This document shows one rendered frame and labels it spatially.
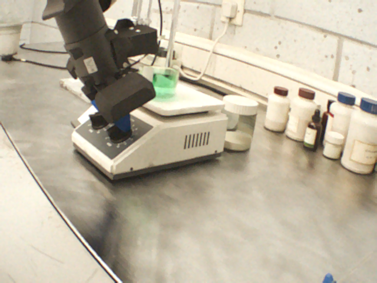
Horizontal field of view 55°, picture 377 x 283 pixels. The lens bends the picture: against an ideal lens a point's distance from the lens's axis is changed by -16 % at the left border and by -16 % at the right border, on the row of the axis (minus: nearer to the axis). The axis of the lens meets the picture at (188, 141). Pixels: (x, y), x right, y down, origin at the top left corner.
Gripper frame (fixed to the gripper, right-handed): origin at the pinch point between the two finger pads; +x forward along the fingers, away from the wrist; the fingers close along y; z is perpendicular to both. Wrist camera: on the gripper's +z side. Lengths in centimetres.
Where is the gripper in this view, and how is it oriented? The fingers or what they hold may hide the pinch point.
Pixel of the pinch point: (116, 108)
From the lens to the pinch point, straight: 54.7
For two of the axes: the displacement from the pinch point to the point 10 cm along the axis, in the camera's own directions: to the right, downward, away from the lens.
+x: 2.7, 7.3, 6.2
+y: -5.0, -4.5, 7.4
